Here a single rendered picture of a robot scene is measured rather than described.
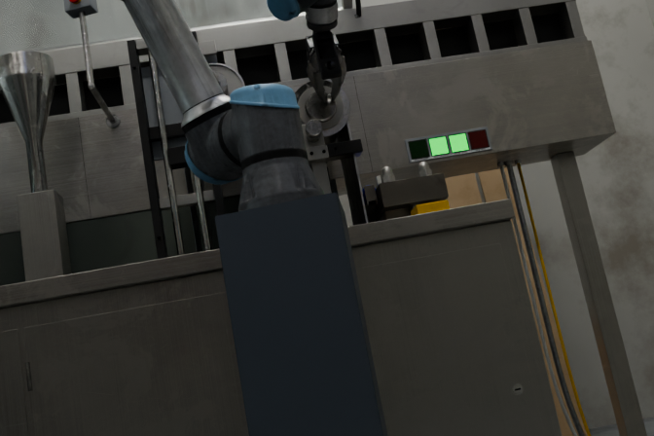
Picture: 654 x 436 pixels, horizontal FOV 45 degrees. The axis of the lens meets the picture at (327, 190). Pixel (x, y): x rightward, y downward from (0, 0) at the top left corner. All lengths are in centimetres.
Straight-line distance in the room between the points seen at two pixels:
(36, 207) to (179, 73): 70
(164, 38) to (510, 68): 127
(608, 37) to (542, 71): 283
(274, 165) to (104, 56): 119
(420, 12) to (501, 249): 101
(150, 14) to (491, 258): 83
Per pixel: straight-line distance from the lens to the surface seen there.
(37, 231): 205
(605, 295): 259
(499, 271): 169
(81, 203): 231
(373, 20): 246
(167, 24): 150
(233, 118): 139
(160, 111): 187
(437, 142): 234
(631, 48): 534
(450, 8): 252
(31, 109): 213
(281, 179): 131
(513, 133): 242
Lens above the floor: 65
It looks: 12 degrees up
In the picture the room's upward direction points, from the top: 11 degrees counter-clockwise
